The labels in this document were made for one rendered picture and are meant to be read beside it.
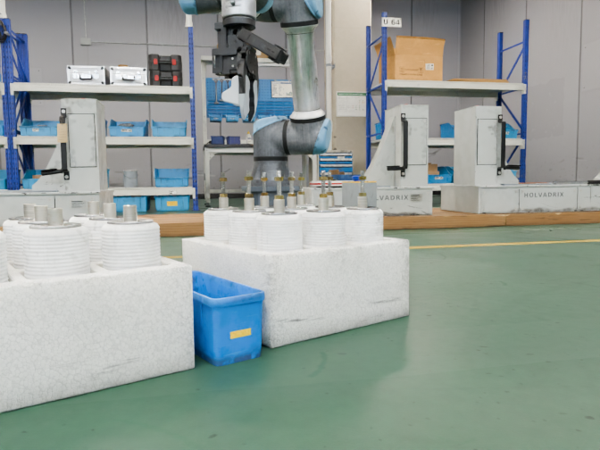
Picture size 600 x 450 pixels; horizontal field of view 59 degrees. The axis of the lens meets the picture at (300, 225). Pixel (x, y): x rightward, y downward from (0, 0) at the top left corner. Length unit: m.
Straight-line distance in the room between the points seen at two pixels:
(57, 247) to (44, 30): 9.32
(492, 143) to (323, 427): 3.24
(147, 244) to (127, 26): 9.11
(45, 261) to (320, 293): 0.51
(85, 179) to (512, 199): 2.73
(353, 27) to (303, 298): 7.06
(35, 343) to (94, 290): 0.11
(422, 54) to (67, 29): 6.00
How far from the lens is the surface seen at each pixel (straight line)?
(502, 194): 3.80
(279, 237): 1.05
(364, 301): 1.17
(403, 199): 3.47
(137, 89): 5.92
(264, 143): 1.77
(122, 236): 0.90
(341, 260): 1.10
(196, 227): 3.14
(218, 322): 0.93
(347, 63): 7.82
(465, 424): 0.77
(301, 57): 1.70
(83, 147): 3.32
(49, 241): 0.87
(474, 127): 3.79
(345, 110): 7.69
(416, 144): 3.57
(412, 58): 6.57
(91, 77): 6.03
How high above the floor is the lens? 0.32
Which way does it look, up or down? 5 degrees down
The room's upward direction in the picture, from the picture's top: 1 degrees counter-clockwise
